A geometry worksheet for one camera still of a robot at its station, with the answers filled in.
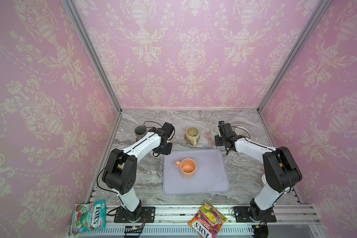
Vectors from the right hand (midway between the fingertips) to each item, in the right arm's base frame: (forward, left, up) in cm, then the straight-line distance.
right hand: (220, 137), depth 97 cm
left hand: (-9, +36, 0) cm, 37 cm away
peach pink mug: (-17, +22, -5) cm, 29 cm away
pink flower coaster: (+7, +7, -7) cm, 12 cm away
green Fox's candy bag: (-40, +73, -3) cm, 83 cm away
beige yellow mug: (+5, +18, -2) cm, 18 cm away
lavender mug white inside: (-6, -8, +14) cm, 18 cm away
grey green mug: (+6, +52, +3) cm, 53 cm away
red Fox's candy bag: (-45, +15, -4) cm, 48 cm away
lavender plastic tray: (-22, +9, -7) cm, 25 cm away
